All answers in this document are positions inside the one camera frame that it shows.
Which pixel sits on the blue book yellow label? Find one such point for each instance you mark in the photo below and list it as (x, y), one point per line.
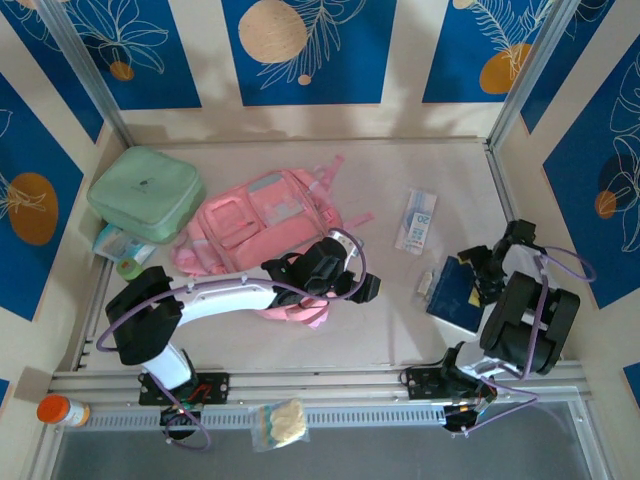
(450, 295)

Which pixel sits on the blue white pen packet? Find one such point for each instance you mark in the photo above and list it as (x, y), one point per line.
(417, 220)

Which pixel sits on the pink backpack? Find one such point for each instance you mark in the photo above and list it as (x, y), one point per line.
(240, 225)

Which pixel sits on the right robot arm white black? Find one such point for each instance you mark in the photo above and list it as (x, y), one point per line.
(525, 325)

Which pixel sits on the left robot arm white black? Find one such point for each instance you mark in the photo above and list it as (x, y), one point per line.
(225, 300)

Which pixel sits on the mint green zip case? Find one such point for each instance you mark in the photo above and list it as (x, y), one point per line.
(145, 190)

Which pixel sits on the clear bag yellow contents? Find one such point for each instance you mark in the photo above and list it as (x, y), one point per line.
(285, 420)

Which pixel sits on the black right controller board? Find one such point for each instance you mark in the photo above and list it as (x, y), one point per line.
(465, 417)

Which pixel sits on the black controller board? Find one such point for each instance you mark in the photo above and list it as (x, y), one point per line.
(465, 417)
(175, 417)

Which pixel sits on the grey front panel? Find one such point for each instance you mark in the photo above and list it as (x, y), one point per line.
(400, 455)

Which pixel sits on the light blue tissue packet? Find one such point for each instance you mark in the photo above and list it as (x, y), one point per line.
(117, 245)

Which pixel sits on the black left controller board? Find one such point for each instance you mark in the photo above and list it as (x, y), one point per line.
(175, 417)

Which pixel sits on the white bottle orange lid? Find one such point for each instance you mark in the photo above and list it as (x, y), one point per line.
(55, 410)

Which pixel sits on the aluminium front rail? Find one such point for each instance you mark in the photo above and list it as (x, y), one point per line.
(325, 382)

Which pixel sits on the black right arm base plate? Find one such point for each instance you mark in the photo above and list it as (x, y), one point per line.
(420, 385)

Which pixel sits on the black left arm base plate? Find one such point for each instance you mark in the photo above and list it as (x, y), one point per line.
(215, 387)

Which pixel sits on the aluminium frame post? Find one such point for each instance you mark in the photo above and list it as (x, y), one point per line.
(532, 70)
(86, 70)

